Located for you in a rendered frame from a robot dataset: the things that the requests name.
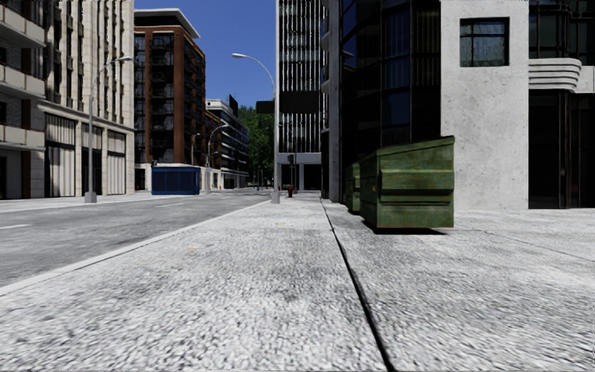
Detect traffic light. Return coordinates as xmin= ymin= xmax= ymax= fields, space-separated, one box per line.
xmin=287 ymin=153 xmax=298 ymax=194

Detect green dumpster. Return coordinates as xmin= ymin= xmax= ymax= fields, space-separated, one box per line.
xmin=343 ymin=162 xmax=361 ymax=213
xmin=359 ymin=136 xmax=456 ymax=229

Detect trees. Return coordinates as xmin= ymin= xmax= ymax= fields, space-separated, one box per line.
xmin=238 ymin=105 xmax=275 ymax=187

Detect pale glass building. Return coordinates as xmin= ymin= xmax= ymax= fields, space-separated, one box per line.
xmin=205 ymin=95 xmax=250 ymax=190

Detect glass tower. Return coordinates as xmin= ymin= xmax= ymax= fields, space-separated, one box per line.
xmin=276 ymin=0 xmax=324 ymax=191

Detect blue booth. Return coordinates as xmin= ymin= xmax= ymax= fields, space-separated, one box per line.
xmin=150 ymin=166 xmax=201 ymax=196

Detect red brick building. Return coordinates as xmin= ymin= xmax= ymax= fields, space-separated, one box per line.
xmin=133 ymin=8 xmax=222 ymax=191

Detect pale concrete building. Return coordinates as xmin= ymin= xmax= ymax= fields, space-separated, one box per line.
xmin=320 ymin=0 xmax=595 ymax=211

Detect pale stone building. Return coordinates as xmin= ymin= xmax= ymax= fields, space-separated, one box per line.
xmin=36 ymin=0 xmax=136 ymax=198

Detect brick building with balconies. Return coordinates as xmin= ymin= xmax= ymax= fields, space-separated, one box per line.
xmin=0 ymin=0 xmax=47 ymax=201

